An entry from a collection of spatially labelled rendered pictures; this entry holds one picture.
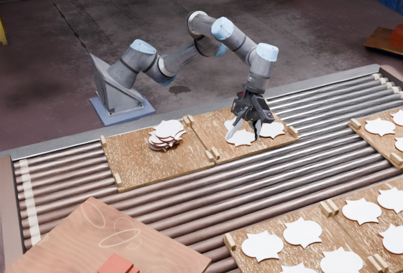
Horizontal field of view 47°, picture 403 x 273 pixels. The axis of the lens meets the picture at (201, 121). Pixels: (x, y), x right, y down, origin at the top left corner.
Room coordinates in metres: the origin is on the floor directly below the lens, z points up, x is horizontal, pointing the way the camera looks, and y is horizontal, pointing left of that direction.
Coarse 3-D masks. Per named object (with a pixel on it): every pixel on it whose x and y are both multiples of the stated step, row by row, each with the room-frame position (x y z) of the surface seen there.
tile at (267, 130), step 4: (264, 124) 1.71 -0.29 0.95; (268, 124) 1.71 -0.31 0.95; (272, 124) 1.71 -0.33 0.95; (276, 124) 1.71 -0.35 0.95; (280, 124) 1.71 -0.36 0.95; (264, 128) 1.68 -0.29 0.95; (268, 128) 1.68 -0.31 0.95; (272, 128) 1.68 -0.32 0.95; (276, 128) 1.68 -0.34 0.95; (280, 128) 1.68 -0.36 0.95; (260, 132) 1.65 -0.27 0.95; (264, 132) 1.65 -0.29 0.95; (268, 132) 1.65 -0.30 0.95; (272, 132) 1.65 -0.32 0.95; (276, 132) 1.65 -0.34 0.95; (280, 132) 1.65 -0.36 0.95; (260, 136) 1.63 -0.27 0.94; (264, 136) 1.62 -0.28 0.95; (268, 136) 1.62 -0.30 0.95; (272, 136) 1.62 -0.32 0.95; (276, 136) 1.63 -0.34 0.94
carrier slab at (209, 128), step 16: (224, 112) 1.82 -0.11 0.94; (272, 112) 1.82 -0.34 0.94; (192, 128) 1.70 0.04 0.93; (208, 128) 1.69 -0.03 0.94; (224, 128) 1.69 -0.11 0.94; (240, 128) 1.69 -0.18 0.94; (208, 144) 1.58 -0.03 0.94; (224, 144) 1.58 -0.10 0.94; (256, 144) 1.58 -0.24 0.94; (272, 144) 1.58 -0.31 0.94; (224, 160) 1.47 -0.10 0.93
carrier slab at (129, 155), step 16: (112, 144) 1.58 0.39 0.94; (128, 144) 1.58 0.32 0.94; (144, 144) 1.58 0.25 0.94; (192, 144) 1.58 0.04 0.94; (112, 160) 1.47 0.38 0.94; (128, 160) 1.47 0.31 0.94; (144, 160) 1.47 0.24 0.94; (160, 160) 1.47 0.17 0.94; (176, 160) 1.47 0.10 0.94; (192, 160) 1.47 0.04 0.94; (128, 176) 1.37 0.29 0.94; (144, 176) 1.37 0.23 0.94; (160, 176) 1.37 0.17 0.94; (176, 176) 1.38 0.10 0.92
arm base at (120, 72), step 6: (120, 60) 2.01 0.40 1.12; (114, 66) 1.98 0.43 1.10; (120, 66) 1.97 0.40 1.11; (126, 66) 1.97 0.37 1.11; (108, 72) 1.96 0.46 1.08; (114, 72) 1.95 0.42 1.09; (120, 72) 1.95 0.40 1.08; (126, 72) 1.95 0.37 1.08; (132, 72) 1.96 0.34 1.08; (138, 72) 1.99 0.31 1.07; (114, 78) 1.93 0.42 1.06; (120, 78) 1.93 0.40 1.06; (126, 78) 1.94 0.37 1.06; (132, 78) 1.96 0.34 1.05; (120, 84) 1.92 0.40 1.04; (126, 84) 1.93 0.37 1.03; (132, 84) 1.98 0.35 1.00
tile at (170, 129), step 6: (174, 120) 1.65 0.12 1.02; (162, 126) 1.60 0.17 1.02; (168, 126) 1.60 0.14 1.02; (174, 126) 1.60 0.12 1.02; (180, 126) 1.60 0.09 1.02; (156, 132) 1.56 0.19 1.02; (162, 132) 1.56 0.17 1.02; (168, 132) 1.56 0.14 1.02; (174, 132) 1.56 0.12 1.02; (180, 132) 1.57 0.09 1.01; (162, 138) 1.53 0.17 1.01; (168, 138) 1.53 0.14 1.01; (174, 138) 1.53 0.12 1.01
